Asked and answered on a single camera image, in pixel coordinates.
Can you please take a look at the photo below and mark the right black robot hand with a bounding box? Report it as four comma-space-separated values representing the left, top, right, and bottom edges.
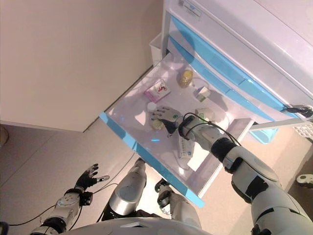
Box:
149, 105, 183, 138

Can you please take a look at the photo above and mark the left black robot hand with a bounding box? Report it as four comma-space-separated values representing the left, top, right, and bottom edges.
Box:
75, 163, 111, 190

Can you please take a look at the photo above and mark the yellow bottle with white cap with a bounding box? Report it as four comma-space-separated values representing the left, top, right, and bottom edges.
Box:
146, 101, 166, 130

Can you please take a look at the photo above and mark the deep blue-front cart drawer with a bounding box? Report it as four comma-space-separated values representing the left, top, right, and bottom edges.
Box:
99, 52, 255, 208

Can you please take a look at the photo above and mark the pink white medicine box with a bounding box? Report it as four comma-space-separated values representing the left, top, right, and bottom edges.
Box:
144, 78, 171, 102

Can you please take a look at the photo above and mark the green white medicine box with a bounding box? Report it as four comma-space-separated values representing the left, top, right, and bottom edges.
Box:
194, 107, 215, 123

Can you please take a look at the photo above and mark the blue white medicine box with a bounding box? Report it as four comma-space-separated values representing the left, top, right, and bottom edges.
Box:
175, 133, 196, 160

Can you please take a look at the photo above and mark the blue white cart drawer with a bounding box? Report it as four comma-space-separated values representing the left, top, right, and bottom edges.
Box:
168, 13, 306, 116
167, 36, 276, 122

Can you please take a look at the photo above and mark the small white green box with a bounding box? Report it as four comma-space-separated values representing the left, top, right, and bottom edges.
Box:
194, 85, 211, 102

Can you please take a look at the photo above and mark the amber capsule bottle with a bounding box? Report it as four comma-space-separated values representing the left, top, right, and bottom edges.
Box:
177, 70, 194, 88

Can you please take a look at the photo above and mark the left silver robot leg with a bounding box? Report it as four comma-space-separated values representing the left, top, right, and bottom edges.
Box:
101, 158, 148, 222

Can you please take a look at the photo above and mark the silver robot leg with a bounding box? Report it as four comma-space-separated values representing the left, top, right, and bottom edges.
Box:
154, 178, 203, 230
101, 158, 148, 222

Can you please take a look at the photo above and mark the white side bin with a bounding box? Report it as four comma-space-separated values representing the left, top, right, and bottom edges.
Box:
149, 33, 164, 67

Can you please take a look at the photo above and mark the grey robot torso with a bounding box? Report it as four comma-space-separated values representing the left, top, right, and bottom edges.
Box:
58, 216, 203, 235

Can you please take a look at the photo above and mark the right silver robot leg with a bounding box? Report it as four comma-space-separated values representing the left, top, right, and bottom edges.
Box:
154, 178, 203, 230

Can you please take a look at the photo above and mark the clear bin with blue lid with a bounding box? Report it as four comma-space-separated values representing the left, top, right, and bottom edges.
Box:
249, 127, 279, 144

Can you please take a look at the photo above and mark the white medical cart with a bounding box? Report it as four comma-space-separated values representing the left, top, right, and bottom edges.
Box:
161, 0, 313, 138

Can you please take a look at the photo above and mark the white perforated basket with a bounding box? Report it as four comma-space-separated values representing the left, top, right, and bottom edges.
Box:
292, 123, 313, 140

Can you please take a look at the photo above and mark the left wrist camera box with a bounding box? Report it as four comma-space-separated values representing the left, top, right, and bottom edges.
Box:
82, 191, 94, 206

